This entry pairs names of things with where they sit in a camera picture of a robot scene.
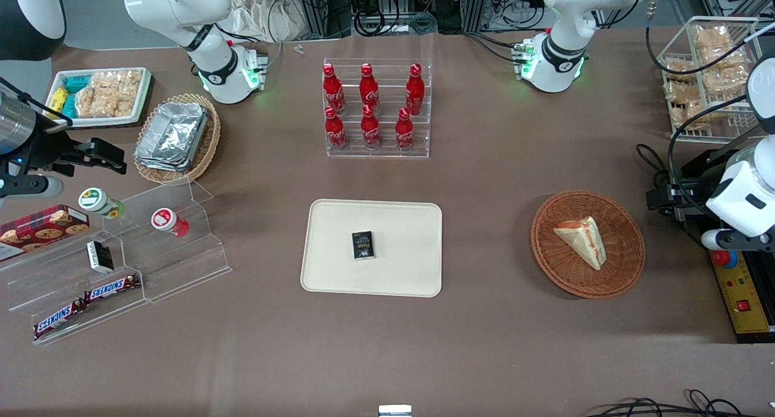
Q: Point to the red cola bottle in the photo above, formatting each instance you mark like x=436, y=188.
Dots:
x=333, y=90
x=335, y=129
x=404, y=131
x=370, y=129
x=369, y=89
x=415, y=90

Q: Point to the clear acrylic bottle rack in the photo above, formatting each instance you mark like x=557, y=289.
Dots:
x=387, y=154

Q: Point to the light oval wicker basket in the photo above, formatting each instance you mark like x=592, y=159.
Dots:
x=209, y=144

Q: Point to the white Franka right arm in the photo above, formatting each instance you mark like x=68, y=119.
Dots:
x=175, y=5

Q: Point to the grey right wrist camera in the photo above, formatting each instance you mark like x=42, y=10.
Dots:
x=30, y=187

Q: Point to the yellow snack pack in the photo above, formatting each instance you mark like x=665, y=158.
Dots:
x=57, y=98

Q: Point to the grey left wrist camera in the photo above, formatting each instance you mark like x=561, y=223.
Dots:
x=735, y=240

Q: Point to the blue snack pack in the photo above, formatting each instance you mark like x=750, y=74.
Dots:
x=77, y=83
x=68, y=105

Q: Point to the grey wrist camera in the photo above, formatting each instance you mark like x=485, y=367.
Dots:
x=735, y=240
x=30, y=187

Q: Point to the beige plastic tray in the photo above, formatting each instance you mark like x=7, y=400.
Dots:
x=399, y=235

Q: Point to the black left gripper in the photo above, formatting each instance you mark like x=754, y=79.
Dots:
x=692, y=190

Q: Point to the Snickers bar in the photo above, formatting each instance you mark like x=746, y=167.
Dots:
x=112, y=287
x=57, y=319

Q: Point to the black and white small box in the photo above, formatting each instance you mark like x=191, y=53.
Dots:
x=100, y=256

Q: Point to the stacked aluminium foil trays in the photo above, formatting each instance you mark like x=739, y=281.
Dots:
x=172, y=135

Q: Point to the brown round wicker basket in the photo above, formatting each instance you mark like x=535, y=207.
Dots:
x=569, y=281

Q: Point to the aluminium frame rack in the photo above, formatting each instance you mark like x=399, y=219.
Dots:
x=393, y=5

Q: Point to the red cookie box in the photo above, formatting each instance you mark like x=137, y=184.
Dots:
x=42, y=226

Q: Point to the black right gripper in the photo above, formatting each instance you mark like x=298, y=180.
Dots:
x=49, y=152

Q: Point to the beige cloth bag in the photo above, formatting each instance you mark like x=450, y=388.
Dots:
x=266, y=11

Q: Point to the triangle sandwich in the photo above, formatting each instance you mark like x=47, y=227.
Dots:
x=584, y=238

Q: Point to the green lidded cup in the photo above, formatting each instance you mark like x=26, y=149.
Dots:
x=97, y=201

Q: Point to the silver metal block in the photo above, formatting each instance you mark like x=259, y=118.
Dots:
x=395, y=411

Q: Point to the white rectangular snack tray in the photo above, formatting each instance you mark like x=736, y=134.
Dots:
x=144, y=102

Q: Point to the bread in clear wrap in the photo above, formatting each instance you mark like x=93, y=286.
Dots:
x=687, y=111
x=723, y=81
x=717, y=45
x=681, y=69

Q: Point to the white Franka left arm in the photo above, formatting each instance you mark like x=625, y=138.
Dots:
x=566, y=17

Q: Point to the clear acrylic stepped stand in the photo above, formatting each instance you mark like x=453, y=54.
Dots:
x=181, y=265

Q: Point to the yellow control box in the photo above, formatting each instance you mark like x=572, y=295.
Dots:
x=748, y=296

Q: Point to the clear pack of rice crackers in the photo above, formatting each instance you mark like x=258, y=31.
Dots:
x=118, y=81
x=100, y=105

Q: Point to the red lidded cup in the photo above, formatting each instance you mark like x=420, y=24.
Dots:
x=166, y=220

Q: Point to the black metal base frame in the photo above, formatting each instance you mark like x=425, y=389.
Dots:
x=696, y=169

